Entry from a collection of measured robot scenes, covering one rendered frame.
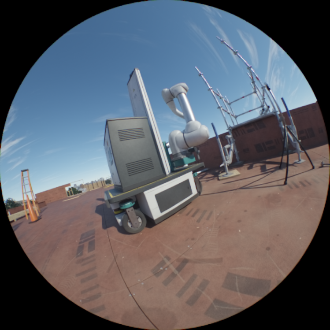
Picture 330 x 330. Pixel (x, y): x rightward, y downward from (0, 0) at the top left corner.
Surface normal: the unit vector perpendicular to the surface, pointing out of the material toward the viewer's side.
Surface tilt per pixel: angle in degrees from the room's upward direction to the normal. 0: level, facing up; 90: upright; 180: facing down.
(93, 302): 0
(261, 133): 90
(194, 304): 0
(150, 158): 90
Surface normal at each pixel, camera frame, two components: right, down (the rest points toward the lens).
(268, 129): -0.77, 0.24
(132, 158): 0.55, -0.16
